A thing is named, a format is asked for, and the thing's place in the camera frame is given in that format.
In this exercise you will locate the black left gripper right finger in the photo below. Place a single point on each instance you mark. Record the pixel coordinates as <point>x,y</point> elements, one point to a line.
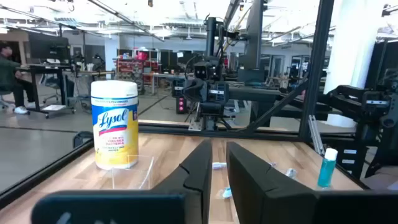
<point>264,193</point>

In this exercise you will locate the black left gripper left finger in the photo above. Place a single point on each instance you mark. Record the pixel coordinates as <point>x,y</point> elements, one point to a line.
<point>192,186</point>

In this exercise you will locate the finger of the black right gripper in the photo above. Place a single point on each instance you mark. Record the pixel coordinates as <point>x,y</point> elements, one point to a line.
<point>190,91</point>
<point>201,91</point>

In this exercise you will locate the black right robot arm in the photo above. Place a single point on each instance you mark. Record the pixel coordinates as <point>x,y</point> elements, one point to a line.
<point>211,34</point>

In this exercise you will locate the black background robot arm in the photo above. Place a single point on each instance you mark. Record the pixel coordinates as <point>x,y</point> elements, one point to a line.
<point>351,102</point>

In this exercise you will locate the computer tower pink lights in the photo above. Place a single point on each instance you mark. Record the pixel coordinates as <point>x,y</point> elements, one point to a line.
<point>181,99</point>

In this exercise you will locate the red storage rack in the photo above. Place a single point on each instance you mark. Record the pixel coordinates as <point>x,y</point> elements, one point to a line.
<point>136,67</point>

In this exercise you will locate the clear acrylic organizer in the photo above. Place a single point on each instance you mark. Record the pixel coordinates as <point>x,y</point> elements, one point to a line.
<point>132,174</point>

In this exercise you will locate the black background rig column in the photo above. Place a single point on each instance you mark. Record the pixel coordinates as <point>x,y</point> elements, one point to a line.
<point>255,37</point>

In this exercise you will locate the yellow Lysol wipes canister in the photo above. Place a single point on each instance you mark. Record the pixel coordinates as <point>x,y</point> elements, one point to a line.
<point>115,124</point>

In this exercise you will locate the grey office chair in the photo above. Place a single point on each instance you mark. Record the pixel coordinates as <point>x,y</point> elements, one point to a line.
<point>51,82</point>

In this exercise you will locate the white building column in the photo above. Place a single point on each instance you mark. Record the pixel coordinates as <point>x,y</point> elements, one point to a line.
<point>351,46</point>

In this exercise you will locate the black office desk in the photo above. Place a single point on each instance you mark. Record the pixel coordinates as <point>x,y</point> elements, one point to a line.
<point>46,67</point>

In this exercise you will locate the black computer monitor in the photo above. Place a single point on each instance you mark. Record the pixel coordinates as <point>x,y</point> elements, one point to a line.
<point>48,46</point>

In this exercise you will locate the person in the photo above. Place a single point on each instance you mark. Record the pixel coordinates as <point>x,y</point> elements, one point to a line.
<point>7,71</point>

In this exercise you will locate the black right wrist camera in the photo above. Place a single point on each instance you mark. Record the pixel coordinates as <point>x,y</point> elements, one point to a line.
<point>203,70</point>

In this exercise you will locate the black aluminium table frame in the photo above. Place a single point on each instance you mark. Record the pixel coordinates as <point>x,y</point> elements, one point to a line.
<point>317,62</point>

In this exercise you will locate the black frame bracket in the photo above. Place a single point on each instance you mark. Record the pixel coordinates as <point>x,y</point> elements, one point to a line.
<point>82,140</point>

